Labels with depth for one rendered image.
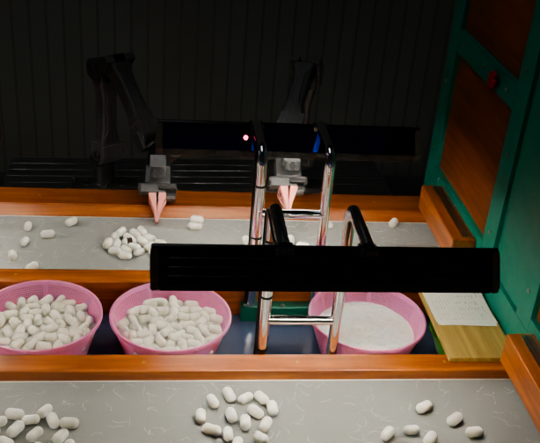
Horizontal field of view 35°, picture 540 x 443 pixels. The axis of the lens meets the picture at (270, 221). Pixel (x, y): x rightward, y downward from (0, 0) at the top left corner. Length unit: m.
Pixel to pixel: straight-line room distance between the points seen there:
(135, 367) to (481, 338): 0.75
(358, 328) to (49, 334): 0.68
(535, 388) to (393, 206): 0.90
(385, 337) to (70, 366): 0.69
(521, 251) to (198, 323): 0.72
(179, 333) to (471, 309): 0.67
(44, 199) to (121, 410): 0.86
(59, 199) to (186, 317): 0.61
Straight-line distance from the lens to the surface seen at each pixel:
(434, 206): 2.26
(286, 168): 2.17
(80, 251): 2.17
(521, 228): 1.92
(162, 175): 2.23
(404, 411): 1.75
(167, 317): 1.92
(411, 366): 1.82
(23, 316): 1.95
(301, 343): 1.99
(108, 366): 1.76
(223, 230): 2.27
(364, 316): 2.00
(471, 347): 1.90
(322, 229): 1.93
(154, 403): 1.70
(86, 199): 2.36
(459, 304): 2.03
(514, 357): 1.79
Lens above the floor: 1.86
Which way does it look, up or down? 29 degrees down
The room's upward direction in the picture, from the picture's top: 5 degrees clockwise
